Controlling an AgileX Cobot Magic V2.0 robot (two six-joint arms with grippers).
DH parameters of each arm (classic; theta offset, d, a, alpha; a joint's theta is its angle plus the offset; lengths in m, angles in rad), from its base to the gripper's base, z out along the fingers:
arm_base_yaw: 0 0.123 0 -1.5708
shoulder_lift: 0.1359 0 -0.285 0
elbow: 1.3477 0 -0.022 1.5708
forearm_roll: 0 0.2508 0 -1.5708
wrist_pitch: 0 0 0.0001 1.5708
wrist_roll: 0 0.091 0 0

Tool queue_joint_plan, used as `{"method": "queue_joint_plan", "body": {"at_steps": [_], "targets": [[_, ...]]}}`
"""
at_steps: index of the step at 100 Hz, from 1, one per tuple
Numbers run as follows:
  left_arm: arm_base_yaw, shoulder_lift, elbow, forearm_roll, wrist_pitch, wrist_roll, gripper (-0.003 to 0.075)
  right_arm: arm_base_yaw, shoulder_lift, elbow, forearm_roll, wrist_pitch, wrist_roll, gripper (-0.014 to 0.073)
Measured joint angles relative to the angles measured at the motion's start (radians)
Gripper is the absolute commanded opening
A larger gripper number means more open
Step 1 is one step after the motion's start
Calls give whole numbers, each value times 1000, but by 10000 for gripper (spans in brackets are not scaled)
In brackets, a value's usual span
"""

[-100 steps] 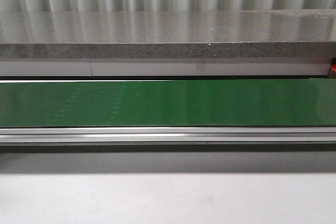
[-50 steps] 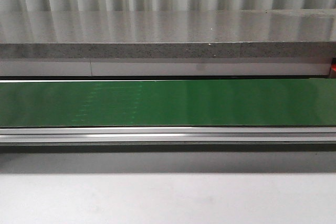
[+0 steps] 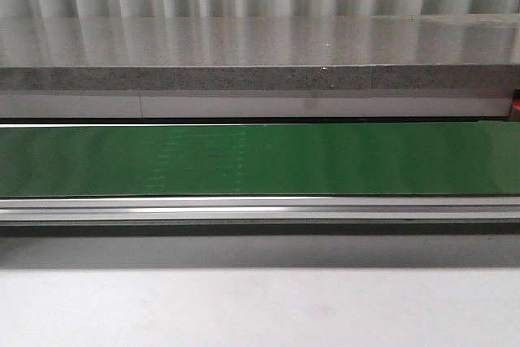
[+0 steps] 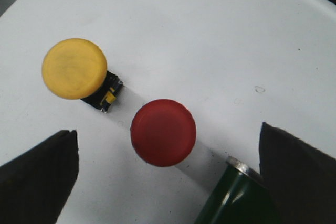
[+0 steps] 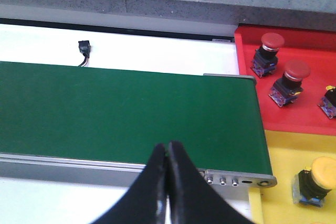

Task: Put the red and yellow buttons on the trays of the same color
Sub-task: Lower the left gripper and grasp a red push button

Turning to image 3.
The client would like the aluminium conveyor frame rail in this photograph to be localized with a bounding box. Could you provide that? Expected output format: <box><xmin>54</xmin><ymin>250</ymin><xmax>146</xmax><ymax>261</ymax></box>
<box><xmin>1</xmin><ymin>196</ymin><xmax>519</xmax><ymax>226</ymax></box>

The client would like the grey speckled stone counter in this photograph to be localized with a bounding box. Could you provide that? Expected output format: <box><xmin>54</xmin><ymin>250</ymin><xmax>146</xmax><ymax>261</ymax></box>
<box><xmin>0</xmin><ymin>14</ymin><xmax>520</xmax><ymax>119</ymax></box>

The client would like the green conveyor belt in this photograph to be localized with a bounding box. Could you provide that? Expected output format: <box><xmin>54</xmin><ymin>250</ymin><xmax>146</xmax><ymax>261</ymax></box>
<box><xmin>1</xmin><ymin>121</ymin><xmax>519</xmax><ymax>197</ymax></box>

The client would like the red plastic tray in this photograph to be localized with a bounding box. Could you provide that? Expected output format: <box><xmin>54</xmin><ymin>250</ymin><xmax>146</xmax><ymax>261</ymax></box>
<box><xmin>509</xmin><ymin>89</ymin><xmax>520</xmax><ymax>122</ymax></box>

